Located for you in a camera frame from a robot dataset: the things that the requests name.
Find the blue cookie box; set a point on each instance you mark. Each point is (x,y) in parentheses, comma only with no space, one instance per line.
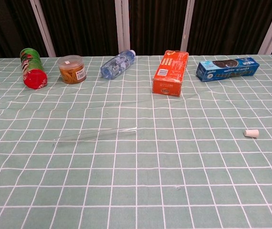
(229,71)

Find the orange cardboard box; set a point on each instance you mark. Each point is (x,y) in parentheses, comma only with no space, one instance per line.
(171,71)

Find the green checked tablecloth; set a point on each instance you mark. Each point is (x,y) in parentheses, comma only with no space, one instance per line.
(136,167)

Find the dark pleated curtain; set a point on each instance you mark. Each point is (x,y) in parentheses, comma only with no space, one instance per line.
(86,23)

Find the white stopper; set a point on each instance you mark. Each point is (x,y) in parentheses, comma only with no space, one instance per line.
(251,133)

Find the green chips can red lid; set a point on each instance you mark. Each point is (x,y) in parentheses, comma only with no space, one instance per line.
(32,69)

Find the clear glass test tube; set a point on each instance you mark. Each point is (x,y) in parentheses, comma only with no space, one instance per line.
(95,136)

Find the clear jar of rubber bands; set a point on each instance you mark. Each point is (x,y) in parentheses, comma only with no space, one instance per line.
(72,71)

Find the clear plastic water bottle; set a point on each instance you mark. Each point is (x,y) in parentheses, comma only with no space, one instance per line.
(117,64)

